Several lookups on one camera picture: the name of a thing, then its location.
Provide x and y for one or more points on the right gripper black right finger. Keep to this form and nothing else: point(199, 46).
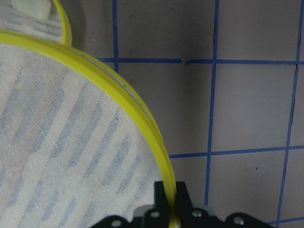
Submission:
point(189, 215)

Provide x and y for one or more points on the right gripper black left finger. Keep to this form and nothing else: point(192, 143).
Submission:
point(156, 215)

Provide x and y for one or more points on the white bun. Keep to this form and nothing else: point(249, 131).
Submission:
point(39, 9)

